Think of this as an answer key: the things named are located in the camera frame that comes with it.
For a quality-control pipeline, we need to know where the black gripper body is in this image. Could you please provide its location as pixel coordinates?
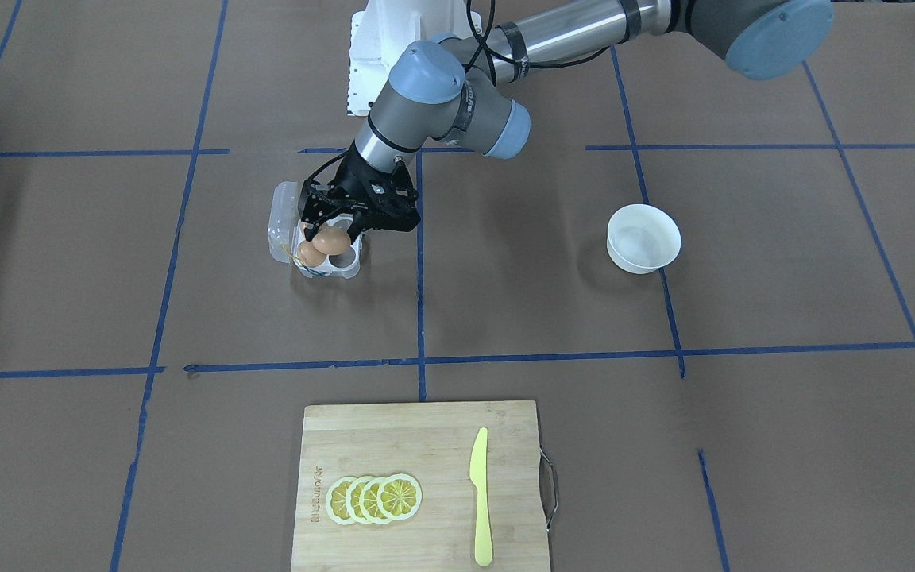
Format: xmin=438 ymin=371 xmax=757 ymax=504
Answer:
xmin=299 ymin=145 xmax=421 ymax=232

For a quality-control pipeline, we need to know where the brown egg from bowl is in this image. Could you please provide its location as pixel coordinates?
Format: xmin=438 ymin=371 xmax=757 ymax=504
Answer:
xmin=312 ymin=225 xmax=352 ymax=257

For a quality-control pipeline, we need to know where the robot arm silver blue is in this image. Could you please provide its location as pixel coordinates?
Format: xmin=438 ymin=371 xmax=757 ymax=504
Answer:
xmin=298 ymin=1 xmax=834 ymax=242

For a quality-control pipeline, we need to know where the clear plastic egg box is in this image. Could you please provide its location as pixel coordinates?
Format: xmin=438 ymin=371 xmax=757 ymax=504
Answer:
xmin=266 ymin=181 xmax=363 ymax=279

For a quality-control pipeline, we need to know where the brown egg in box near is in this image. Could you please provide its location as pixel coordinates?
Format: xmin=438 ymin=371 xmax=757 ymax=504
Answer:
xmin=295 ymin=242 xmax=327 ymax=268

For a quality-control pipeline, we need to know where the bamboo cutting board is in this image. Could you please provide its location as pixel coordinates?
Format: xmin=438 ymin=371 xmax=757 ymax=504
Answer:
xmin=291 ymin=400 xmax=551 ymax=571

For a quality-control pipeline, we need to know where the white bowl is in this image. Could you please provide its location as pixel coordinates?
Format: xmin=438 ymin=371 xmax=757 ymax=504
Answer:
xmin=606 ymin=203 xmax=682 ymax=275

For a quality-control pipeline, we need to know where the lemon slice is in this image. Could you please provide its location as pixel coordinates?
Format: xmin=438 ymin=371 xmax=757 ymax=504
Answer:
xmin=345 ymin=475 xmax=374 ymax=524
xmin=326 ymin=477 xmax=358 ymax=526
xmin=376 ymin=472 xmax=423 ymax=522
xmin=358 ymin=477 xmax=393 ymax=524

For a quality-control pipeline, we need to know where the yellow plastic knife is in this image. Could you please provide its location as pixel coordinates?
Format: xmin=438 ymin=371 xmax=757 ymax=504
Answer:
xmin=469 ymin=427 xmax=494 ymax=568

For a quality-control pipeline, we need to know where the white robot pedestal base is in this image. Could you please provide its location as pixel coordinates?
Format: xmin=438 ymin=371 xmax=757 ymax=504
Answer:
xmin=346 ymin=1 xmax=484 ymax=117

